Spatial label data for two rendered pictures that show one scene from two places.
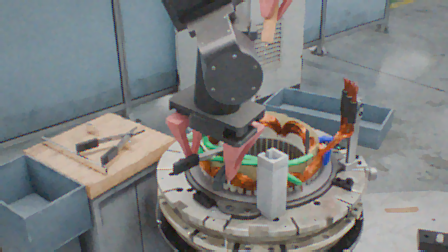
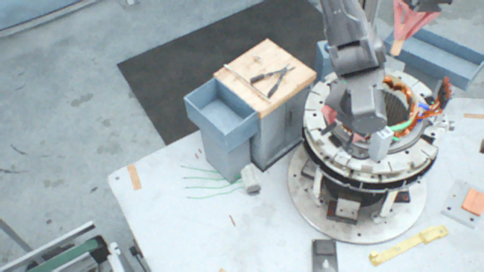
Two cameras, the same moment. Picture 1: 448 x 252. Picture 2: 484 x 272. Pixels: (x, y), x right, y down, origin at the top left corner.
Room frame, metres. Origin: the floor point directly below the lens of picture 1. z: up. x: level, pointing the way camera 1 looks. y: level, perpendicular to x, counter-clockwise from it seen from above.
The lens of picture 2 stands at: (-0.07, 0.09, 1.97)
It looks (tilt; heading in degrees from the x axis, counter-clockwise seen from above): 53 degrees down; 15
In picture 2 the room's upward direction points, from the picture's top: 6 degrees counter-clockwise
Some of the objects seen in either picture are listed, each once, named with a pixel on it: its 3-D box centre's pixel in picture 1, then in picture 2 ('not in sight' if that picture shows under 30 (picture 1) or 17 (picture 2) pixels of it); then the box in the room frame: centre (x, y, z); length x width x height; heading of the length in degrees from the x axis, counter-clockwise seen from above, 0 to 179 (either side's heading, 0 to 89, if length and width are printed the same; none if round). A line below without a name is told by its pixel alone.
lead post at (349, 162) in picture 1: (351, 133); (442, 106); (0.66, -0.19, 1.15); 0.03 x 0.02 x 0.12; 124
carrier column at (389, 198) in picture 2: not in sight; (389, 196); (0.56, -0.13, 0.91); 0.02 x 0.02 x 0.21
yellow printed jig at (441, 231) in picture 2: not in sight; (409, 243); (0.49, -0.20, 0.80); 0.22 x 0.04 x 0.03; 124
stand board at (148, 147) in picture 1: (102, 150); (264, 76); (0.80, 0.22, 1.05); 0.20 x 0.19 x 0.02; 141
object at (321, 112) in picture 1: (322, 164); (420, 84); (0.94, -0.22, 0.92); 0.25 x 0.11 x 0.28; 60
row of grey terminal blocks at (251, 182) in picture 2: not in sight; (249, 177); (0.63, 0.25, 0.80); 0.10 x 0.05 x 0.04; 24
